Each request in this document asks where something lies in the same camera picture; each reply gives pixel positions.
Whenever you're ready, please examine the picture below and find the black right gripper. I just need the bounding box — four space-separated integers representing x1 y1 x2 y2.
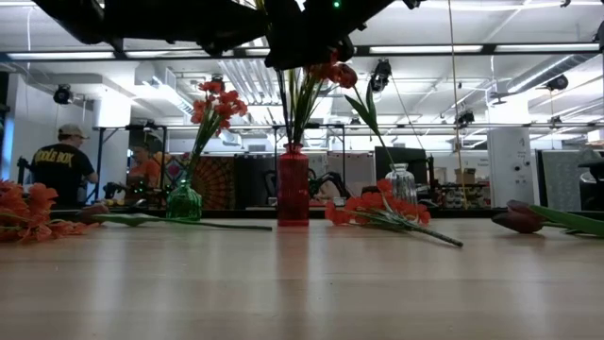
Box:
264 0 396 71

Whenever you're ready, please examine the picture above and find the dark red tulip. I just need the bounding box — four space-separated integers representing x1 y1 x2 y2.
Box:
74 202 274 232
490 199 604 238
336 62 396 167

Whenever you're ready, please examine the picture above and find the red flower bunch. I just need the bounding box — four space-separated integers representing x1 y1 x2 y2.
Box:
183 80 250 188
324 178 465 248

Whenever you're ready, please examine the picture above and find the red glass vase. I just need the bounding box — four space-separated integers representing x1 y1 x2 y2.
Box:
277 143 311 228

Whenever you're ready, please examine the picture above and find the clear glass vase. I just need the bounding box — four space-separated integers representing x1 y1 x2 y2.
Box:
384 162 420 213

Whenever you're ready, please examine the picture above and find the green glass vase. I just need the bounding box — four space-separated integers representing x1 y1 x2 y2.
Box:
164 178 203 222

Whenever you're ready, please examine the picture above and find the black monitor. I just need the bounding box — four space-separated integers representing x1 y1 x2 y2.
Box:
375 145 428 186

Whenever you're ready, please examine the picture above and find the person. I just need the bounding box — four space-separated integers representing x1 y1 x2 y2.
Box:
126 144 164 190
30 123 99 209

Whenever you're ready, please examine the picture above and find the overhead light bar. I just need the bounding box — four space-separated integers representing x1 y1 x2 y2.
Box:
0 43 604 62

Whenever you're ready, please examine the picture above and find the cardboard box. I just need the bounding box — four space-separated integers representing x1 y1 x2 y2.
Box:
454 167 478 186

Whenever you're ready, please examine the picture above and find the white cabinet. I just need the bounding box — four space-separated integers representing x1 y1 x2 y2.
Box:
487 127 540 209

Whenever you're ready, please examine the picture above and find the grey partition panel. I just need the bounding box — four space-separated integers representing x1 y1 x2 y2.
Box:
540 149 591 213

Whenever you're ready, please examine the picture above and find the black office chair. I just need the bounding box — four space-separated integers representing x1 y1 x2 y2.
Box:
578 158 604 213

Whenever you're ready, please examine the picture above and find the yellow hanging cord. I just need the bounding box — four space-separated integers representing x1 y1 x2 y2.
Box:
446 0 467 209

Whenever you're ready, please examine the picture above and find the patterned wall tapestry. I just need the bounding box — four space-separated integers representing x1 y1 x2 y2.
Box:
188 155 237 211

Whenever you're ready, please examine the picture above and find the black background station frame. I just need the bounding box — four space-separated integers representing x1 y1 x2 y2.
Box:
92 121 348 212

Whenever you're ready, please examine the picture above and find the black aluminium table frame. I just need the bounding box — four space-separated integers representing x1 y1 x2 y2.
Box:
46 206 604 222

